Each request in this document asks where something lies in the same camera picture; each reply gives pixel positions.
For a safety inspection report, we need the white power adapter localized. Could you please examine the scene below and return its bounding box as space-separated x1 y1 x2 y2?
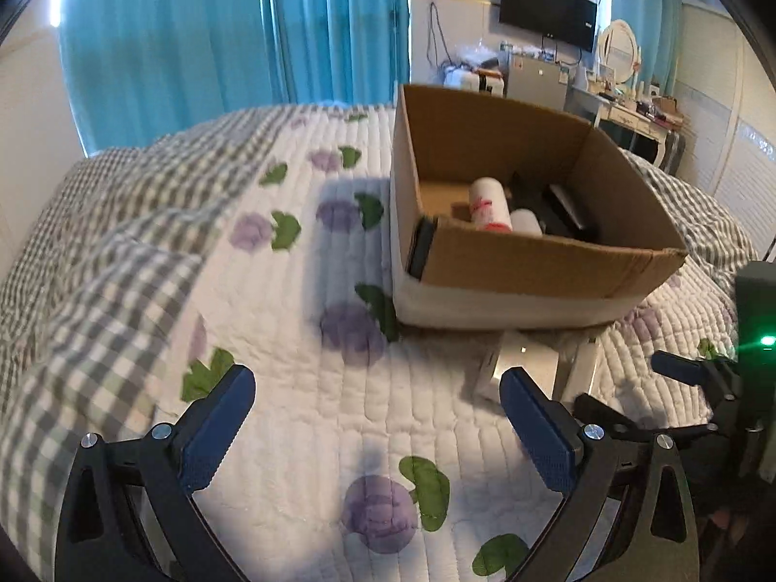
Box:
555 339 601 411

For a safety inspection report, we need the white plug adapter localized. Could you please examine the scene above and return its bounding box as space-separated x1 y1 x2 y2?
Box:
474 330 562 405

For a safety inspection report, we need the black charger block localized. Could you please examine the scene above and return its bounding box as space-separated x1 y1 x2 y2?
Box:
509 172 600 243

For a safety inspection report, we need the white plastic bottle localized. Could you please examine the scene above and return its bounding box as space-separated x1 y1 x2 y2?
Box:
509 209 543 237

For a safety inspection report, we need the white bottle red cap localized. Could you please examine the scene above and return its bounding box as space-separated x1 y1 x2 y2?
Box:
468 178 513 233

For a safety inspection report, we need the black remote control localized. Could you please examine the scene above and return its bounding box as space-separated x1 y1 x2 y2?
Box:
406 217 438 280

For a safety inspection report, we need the white louvred wardrobe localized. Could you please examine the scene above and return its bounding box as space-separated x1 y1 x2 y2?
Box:
675 4 775 254

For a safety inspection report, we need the white dressing table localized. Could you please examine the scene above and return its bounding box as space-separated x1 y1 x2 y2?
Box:
566 87 671 168

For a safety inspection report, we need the grey checked blanket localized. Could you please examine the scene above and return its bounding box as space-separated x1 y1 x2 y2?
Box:
1 107 290 581

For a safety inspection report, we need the open cardboard box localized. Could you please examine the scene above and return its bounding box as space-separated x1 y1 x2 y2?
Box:
389 84 687 330

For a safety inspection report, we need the floral white quilt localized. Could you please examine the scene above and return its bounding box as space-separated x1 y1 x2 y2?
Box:
158 105 756 581

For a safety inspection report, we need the oval vanity mirror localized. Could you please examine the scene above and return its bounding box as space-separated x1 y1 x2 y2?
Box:
596 20 639 85

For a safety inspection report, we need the silver mini fridge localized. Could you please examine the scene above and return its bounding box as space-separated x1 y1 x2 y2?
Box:
506 54 569 111

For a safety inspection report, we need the teal curtain right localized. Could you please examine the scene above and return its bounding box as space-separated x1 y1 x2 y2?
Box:
612 0 681 96

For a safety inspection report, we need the white suitcase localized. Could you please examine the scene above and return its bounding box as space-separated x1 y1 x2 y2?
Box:
443 66 505 97

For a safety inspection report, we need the blue curtain left panel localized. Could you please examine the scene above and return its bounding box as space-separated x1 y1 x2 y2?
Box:
59 0 280 154

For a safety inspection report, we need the blue curtain panel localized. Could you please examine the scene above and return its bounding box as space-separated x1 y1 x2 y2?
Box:
59 0 280 154
260 0 409 105

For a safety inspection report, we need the blue curtain middle panel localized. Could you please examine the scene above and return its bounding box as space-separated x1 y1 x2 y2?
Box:
260 0 409 105

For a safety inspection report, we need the black wall television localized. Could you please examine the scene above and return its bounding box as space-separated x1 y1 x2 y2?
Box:
499 0 597 53

